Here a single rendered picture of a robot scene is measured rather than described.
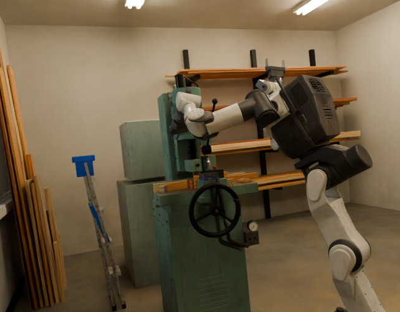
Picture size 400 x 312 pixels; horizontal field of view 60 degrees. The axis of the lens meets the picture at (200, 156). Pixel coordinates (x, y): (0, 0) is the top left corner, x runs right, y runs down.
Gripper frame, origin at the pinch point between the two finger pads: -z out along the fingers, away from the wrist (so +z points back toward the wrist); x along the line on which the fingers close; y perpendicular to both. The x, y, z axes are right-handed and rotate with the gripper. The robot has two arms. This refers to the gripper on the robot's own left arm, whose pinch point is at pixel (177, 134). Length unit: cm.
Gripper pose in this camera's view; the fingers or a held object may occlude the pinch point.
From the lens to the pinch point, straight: 192.4
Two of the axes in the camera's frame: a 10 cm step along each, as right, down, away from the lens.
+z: 2.8, -7.3, -6.2
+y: -5.8, -6.4, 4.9
